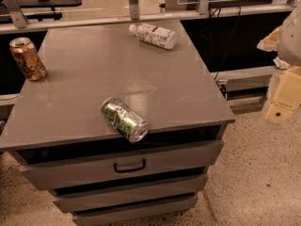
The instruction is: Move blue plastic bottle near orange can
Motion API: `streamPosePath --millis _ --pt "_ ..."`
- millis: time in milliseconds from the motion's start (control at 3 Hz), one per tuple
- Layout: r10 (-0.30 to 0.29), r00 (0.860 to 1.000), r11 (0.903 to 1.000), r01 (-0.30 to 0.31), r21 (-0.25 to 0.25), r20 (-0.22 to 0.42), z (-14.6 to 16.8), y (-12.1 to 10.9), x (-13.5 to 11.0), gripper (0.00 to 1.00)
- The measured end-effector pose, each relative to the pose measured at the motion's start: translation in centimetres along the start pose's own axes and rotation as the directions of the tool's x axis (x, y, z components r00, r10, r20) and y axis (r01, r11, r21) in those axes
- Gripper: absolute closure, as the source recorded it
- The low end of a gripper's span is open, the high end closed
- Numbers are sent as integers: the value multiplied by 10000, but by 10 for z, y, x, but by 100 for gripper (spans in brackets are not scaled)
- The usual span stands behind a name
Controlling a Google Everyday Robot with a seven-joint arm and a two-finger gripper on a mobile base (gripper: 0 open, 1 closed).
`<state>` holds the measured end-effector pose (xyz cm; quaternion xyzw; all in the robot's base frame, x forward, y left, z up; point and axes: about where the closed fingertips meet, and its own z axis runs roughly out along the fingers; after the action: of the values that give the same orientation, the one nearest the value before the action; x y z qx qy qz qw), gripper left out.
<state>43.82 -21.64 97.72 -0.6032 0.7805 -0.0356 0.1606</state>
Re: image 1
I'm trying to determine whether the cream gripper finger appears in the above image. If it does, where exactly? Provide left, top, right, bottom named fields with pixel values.
left=264, top=67, right=301, bottom=124

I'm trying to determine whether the white blue plastic bottle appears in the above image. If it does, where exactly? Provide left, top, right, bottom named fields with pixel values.
left=129, top=23, right=177, bottom=50

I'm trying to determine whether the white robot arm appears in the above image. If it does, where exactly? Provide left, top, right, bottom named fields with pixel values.
left=257, top=5, right=301, bottom=124

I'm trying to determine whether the green silver soda can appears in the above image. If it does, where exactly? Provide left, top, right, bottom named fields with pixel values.
left=101, top=97, right=149, bottom=143

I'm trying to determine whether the orange soda can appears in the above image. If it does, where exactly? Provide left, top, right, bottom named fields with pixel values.
left=9, top=37, right=47, bottom=81

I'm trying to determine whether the grey drawer cabinet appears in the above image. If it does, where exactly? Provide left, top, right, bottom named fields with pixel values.
left=0, top=21, right=234, bottom=226

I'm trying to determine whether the black hanging cable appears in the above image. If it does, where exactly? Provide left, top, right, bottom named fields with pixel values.
left=208, top=6, right=243, bottom=80

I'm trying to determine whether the black drawer handle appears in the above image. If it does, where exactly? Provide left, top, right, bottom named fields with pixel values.
left=113, top=159, right=146, bottom=173

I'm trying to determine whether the metal railing frame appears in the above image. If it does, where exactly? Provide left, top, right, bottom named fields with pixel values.
left=0, top=0, right=300, bottom=35

